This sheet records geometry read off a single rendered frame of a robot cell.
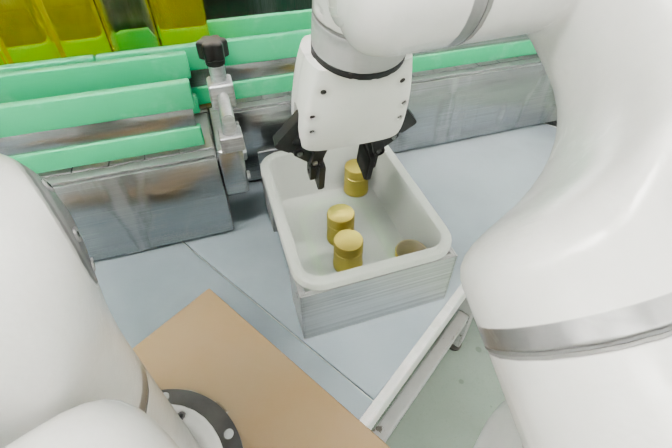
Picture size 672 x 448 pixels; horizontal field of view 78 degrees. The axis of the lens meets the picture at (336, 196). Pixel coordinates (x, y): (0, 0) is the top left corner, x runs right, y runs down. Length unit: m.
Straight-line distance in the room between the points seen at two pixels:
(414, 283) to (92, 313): 0.34
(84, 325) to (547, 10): 0.24
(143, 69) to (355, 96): 0.29
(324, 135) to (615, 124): 0.23
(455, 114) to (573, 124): 0.48
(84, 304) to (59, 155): 0.36
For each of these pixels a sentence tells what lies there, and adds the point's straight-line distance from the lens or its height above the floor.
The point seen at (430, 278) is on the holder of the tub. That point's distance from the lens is 0.46.
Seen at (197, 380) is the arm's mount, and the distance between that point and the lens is 0.44.
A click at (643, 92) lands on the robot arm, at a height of 1.08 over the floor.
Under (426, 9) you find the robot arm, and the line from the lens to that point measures 0.19.
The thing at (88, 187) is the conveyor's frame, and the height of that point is 0.87.
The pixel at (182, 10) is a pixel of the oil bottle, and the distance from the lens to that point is 0.56.
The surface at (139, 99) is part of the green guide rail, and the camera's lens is 0.48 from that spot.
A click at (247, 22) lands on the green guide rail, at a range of 0.63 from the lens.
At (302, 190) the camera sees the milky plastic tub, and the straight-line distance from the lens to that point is 0.58.
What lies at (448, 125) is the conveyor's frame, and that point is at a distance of 0.72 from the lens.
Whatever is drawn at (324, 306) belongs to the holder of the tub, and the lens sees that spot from 0.43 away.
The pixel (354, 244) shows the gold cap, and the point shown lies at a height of 0.81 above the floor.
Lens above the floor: 1.16
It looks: 42 degrees down
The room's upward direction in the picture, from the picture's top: straight up
